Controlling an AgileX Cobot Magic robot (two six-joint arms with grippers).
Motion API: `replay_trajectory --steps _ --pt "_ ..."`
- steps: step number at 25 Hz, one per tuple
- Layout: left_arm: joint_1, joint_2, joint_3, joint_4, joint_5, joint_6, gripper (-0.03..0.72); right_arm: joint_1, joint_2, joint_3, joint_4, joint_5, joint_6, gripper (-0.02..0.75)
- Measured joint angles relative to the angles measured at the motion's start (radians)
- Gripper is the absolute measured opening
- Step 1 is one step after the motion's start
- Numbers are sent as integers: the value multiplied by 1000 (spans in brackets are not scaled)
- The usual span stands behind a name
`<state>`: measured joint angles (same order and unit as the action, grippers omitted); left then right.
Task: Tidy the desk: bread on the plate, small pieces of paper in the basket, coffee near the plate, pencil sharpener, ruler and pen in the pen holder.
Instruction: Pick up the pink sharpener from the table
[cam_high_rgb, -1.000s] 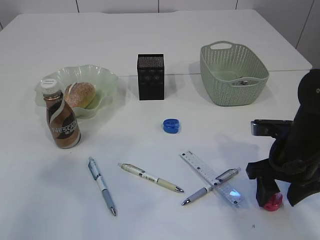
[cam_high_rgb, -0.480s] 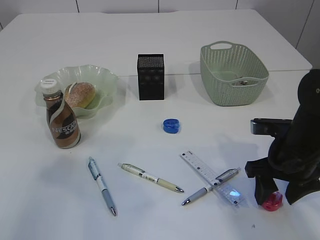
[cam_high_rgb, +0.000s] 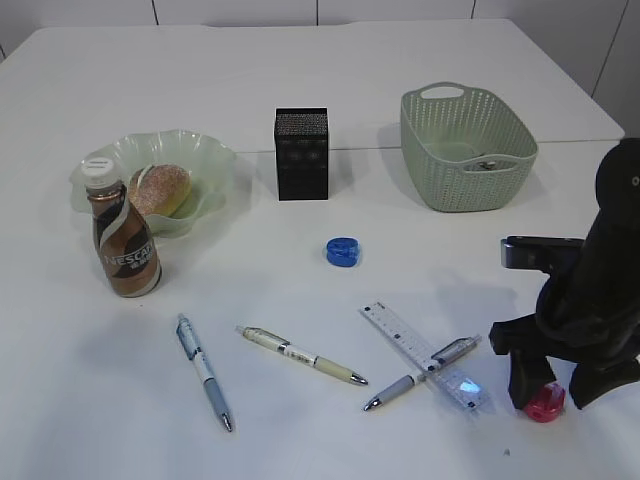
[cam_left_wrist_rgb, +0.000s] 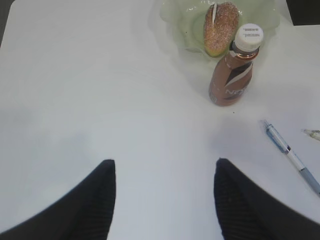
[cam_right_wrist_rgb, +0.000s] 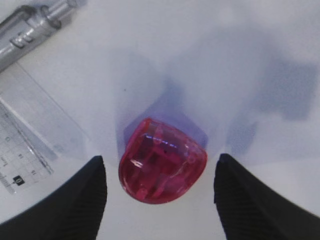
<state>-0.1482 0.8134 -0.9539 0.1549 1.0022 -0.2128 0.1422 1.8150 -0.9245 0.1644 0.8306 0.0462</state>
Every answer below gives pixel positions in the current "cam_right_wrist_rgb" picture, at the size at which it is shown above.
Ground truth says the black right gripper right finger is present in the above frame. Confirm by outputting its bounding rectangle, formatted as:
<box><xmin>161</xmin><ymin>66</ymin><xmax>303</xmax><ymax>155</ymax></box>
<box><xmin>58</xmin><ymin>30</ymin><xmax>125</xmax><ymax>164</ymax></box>
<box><xmin>213</xmin><ymin>153</ymin><xmax>320</xmax><ymax>240</ymax></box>

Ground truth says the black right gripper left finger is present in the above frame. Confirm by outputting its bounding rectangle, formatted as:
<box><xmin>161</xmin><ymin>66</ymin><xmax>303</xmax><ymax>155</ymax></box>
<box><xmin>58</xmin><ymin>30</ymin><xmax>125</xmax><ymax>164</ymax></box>
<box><xmin>0</xmin><ymin>156</ymin><xmax>108</xmax><ymax>240</ymax></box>

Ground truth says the pink pencil sharpener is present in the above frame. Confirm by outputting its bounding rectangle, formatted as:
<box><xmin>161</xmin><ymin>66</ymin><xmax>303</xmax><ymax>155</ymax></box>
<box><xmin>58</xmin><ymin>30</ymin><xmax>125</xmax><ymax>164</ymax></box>
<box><xmin>118</xmin><ymin>118</ymin><xmax>208</xmax><ymax>205</ymax></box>

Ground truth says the grey clear pen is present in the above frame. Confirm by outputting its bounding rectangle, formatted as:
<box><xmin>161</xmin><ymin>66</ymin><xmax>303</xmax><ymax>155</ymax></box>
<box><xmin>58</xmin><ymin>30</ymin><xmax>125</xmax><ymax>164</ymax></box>
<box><xmin>0</xmin><ymin>0</ymin><xmax>86</xmax><ymax>72</ymax></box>

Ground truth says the clear plastic ruler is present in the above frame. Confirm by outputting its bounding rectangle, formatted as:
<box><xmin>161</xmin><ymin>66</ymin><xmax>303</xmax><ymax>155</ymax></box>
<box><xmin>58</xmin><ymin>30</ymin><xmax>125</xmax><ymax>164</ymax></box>
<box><xmin>0</xmin><ymin>63</ymin><xmax>91</xmax><ymax>199</ymax></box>

